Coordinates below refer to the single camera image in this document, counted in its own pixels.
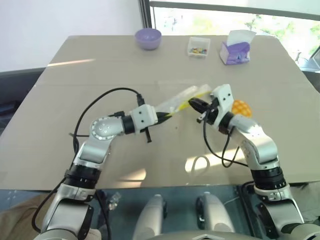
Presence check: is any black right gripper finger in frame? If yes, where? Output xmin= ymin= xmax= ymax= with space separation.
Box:
xmin=188 ymin=98 xmax=209 ymax=108
xmin=190 ymin=103 xmax=207 ymax=115

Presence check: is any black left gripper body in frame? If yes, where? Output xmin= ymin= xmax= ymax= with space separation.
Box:
xmin=144 ymin=112 xmax=168 ymax=144

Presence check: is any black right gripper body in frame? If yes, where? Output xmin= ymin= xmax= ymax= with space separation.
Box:
xmin=196 ymin=99 xmax=221 ymax=126

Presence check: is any clear plastic bag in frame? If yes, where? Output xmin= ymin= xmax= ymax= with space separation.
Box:
xmin=155 ymin=84 xmax=213 ymax=119

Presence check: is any yellow snack strip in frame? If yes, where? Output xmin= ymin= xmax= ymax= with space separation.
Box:
xmin=169 ymin=90 xmax=212 ymax=119

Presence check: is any orange bumpy snack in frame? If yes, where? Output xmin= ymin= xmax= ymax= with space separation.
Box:
xmin=231 ymin=99 xmax=254 ymax=119

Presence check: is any clear box with colourful bits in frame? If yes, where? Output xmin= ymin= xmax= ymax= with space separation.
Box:
xmin=187 ymin=36 xmax=211 ymax=60

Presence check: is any purple white tissue pack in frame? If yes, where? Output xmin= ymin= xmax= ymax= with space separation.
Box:
xmin=219 ymin=29 xmax=257 ymax=66

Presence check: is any purple bowl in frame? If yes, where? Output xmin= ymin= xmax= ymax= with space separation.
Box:
xmin=134 ymin=27 xmax=162 ymax=51

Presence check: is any crumpled clear plastic wrapper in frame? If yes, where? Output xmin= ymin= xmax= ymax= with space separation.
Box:
xmin=107 ymin=192 xmax=122 ymax=211

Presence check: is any silver right robot leg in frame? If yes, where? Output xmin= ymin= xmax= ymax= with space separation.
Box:
xmin=195 ymin=191 xmax=236 ymax=235

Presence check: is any grey robot torso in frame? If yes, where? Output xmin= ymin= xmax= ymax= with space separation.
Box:
xmin=159 ymin=230 xmax=253 ymax=240

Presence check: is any dark bench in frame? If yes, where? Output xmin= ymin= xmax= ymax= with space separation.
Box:
xmin=0 ymin=66 xmax=46 ymax=118

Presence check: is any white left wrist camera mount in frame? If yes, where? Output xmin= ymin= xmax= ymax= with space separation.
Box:
xmin=129 ymin=104 xmax=159 ymax=134

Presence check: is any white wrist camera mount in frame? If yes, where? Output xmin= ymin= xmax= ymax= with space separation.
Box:
xmin=129 ymin=104 xmax=159 ymax=134
xmin=209 ymin=84 xmax=235 ymax=124

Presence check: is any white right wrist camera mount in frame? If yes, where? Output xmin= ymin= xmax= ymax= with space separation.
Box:
xmin=209 ymin=84 xmax=235 ymax=124

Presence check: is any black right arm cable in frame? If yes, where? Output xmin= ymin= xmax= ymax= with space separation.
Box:
xmin=201 ymin=117 xmax=251 ymax=169

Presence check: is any dark window frame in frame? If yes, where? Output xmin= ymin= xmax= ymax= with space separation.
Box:
xmin=142 ymin=0 xmax=320 ymax=16

